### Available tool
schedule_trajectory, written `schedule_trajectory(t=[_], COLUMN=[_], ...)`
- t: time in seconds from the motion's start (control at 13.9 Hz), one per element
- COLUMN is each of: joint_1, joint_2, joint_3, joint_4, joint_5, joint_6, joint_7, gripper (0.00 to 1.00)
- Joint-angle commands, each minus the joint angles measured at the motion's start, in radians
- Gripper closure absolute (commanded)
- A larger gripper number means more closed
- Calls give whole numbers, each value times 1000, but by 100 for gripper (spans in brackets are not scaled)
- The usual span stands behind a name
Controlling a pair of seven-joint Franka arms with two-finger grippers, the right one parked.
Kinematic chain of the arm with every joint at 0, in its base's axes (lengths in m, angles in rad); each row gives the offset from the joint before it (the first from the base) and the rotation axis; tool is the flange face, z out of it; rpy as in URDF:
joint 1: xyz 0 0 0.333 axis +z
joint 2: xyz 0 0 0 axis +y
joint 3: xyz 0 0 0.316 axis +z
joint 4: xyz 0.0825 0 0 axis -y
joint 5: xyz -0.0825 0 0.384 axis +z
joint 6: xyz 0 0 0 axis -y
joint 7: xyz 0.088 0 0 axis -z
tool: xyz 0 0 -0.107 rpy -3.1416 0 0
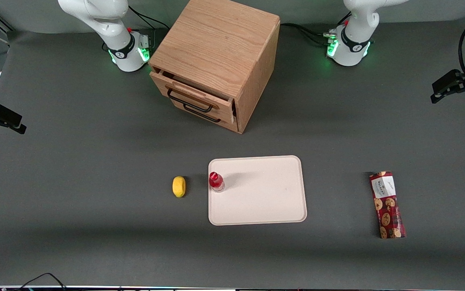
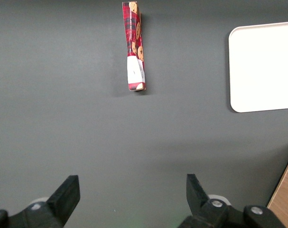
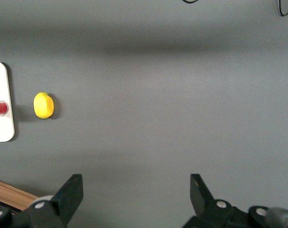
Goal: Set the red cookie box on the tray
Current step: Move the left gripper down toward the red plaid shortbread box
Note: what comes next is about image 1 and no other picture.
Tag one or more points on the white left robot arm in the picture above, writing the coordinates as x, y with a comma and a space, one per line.
353, 48

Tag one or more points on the red cookie box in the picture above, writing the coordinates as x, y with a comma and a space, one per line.
388, 206

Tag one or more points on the beige plastic tray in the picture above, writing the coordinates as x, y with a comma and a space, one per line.
260, 194

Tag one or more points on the wooden drawer cabinet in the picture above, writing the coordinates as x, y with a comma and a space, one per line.
216, 44

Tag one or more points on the small red capped bottle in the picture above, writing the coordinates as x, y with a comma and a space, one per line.
215, 180

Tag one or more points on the yellow lemon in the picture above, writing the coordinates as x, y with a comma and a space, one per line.
179, 186

